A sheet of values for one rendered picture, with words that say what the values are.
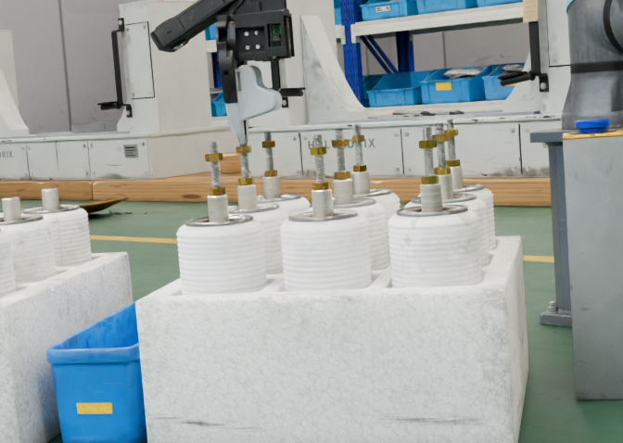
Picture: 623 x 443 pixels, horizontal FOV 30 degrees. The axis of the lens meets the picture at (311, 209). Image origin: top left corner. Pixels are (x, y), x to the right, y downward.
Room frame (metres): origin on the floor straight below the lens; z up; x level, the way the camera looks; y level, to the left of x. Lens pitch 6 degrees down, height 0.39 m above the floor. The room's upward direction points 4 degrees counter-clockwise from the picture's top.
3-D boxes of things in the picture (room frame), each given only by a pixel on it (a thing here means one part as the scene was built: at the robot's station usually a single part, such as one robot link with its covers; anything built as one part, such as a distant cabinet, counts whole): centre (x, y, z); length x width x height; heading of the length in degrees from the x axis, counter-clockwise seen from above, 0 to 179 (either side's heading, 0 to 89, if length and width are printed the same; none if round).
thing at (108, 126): (5.33, 0.95, 0.29); 0.26 x 0.20 x 0.05; 48
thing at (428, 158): (1.22, -0.13, 0.30); 0.01 x 0.01 x 0.08
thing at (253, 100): (1.37, 0.06, 0.38); 0.06 x 0.03 x 0.09; 82
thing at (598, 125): (1.37, -0.34, 0.32); 0.04 x 0.04 x 0.02
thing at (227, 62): (1.37, 0.08, 0.42); 0.05 x 0.02 x 0.09; 172
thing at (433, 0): (7.10, -1.00, 0.90); 0.50 x 0.38 x 0.21; 139
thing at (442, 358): (1.37, -0.04, 0.09); 0.39 x 0.39 x 0.18; 77
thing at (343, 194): (1.37, -0.04, 0.26); 0.02 x 0.02 x 0.03
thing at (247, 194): (1.39, 0.08, 0.26); 0.02 x 0.02 x 0.03
